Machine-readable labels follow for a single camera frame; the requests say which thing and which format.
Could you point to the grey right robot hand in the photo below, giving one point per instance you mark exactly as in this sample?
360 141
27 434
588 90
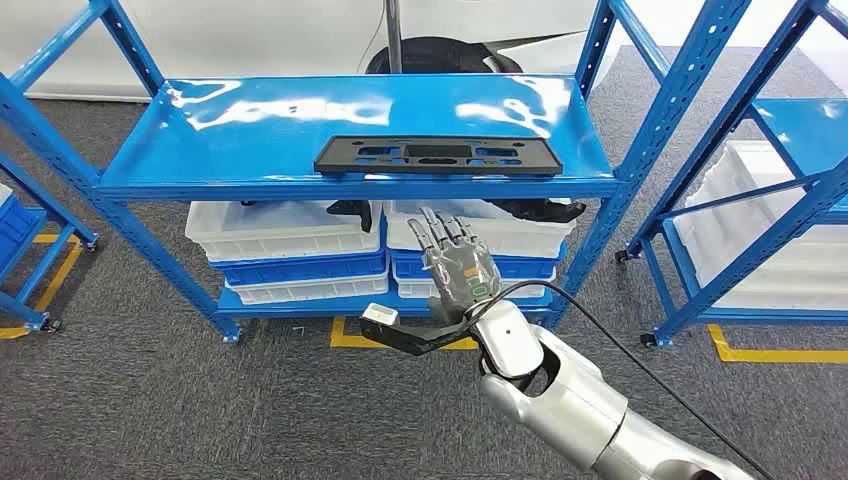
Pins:
464 265

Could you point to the black plastic plate part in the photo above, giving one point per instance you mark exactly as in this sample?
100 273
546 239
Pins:
344 159

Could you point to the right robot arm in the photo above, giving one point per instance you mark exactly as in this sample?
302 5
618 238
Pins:
570 397

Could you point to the black curved plastic part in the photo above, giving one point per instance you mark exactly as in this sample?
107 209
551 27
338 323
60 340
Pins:
543 210
358 208

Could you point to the blue metal shelf rack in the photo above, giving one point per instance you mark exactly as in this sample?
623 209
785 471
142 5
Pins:
265 146
808 129
53 201

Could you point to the white plastic crate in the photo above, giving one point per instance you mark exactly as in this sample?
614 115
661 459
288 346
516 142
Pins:
762 199
517 235
278 232
411 288
4 193
305 289

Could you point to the blue plastic crate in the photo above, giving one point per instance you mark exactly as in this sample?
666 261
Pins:
13 228
530 266
298 268

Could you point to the silver metal pole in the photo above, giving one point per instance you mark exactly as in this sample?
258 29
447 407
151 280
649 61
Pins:
394 33

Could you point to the white car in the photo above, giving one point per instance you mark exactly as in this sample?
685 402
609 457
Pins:
265 33

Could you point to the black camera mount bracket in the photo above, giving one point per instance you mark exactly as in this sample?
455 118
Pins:
411 341

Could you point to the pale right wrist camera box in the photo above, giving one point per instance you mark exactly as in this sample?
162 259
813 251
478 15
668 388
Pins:
381 314

